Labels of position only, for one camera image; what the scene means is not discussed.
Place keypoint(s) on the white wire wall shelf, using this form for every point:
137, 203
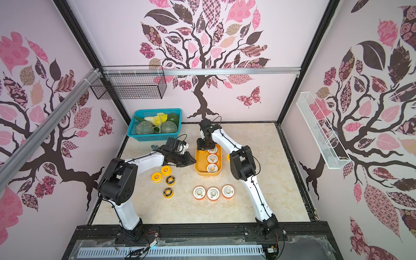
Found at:
315, 113

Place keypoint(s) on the orange white tape roll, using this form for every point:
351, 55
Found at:
228, 191
199, 193
212, 168
213, 151
212, 158
213, 194

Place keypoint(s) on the green round melon right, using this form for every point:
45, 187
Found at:
168, 127

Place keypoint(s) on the yellow white cabbage toy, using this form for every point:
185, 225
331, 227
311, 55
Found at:
157, 120

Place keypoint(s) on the black wire wall basket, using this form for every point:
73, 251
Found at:
130, 83

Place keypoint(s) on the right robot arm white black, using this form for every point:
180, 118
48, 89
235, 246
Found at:
244, 167

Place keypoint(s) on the black yellow tape roll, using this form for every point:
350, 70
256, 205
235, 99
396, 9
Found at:
168, 192
170, 180

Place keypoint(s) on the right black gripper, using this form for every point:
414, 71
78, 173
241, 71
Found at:
206, 143

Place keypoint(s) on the green round melon left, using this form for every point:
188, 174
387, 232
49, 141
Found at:
144, 128

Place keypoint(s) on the yellow tape roll upper left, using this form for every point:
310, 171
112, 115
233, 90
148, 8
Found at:
166, 171

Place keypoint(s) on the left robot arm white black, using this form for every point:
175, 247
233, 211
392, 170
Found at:
118, 182

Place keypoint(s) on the yellow tape roll far left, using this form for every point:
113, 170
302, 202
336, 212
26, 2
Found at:
157, 177

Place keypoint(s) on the white cable duct strip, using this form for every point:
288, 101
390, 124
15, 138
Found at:
169, 252

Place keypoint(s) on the green round melon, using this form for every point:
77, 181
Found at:
168, 127
144, 128

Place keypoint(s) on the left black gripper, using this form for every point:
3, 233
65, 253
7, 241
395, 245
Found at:
187, 160

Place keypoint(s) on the teal plastic basket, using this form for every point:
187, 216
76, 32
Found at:
139, 116

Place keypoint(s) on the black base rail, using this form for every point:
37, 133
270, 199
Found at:
291, 241

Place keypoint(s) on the dark green avocado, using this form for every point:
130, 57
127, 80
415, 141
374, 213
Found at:
173, 117

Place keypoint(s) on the yellow plastic storage box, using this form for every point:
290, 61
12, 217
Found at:
202, 163

